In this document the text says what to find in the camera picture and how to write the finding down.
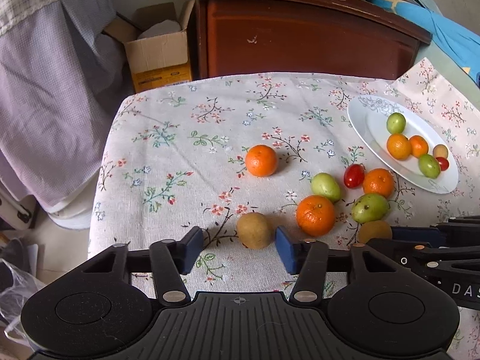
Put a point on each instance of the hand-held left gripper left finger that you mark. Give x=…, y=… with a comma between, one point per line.
x=193, y=250

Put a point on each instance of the wooden headboard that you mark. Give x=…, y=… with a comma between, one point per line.
x=300, y=33

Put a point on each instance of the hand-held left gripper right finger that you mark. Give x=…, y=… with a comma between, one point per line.
x=287, y=249

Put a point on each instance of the brown round fruit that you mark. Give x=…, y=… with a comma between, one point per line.
x=375, y=230
x=254, y=230
x=440, y=151

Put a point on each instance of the blue printed quilt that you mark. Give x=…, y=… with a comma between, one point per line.
x=450, y=33

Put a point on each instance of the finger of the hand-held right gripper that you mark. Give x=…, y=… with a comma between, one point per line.
x=431, y=252
x=414, y=233

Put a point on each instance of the pale green bed sheet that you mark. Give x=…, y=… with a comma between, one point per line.
x=442, y=63

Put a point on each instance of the white plastic container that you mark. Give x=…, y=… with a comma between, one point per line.
x=73, y=210

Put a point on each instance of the checked lilac cloth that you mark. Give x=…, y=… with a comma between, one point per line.
x=48, y=82

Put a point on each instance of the white plate with line drawings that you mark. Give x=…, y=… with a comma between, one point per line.
x=375, y=127

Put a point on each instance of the orange mandarin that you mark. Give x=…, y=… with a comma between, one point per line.
x=419, y=145
x=398, y=146
x=261, y=160
x=378, y=183
x=315, y=215

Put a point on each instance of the red cherry tomato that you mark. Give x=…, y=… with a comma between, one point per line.
x=443, y=164
x=354, y=175

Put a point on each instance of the green jujube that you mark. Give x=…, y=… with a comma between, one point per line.
x=325, y=186
x=429, y=165
x=370, y=208
x=396, y=122

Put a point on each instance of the clear plastic bag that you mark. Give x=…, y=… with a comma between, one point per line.
x=15, y=300

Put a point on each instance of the floral tablecloth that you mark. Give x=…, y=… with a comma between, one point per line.
x=187, y=157

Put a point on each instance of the open cardboard box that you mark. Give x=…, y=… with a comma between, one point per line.
x=157, y=60

